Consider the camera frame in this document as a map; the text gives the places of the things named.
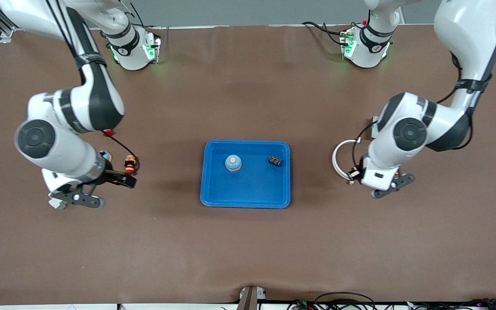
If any blue plastic tray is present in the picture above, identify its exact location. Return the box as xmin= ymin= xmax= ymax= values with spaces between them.
xmin=200 ymin=139 xmax=291 ymax=209

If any black looped cable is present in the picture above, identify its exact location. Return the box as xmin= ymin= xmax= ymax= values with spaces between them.
xmin=315 ymin=292 xmax=376 ymax=310

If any black cable bundle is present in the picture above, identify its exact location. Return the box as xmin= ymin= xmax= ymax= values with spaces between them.
xmin=403 ymin=298 xmax=496 ymax=310

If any grey metal camera bracket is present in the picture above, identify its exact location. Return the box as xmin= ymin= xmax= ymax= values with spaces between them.
xmin=236 ymin=285 xmax=268 ymax=310

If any white half-ring clamp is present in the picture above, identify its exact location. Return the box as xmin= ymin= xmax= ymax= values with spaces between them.
xmin=332 ymin=137 xmax=362 ymax=185

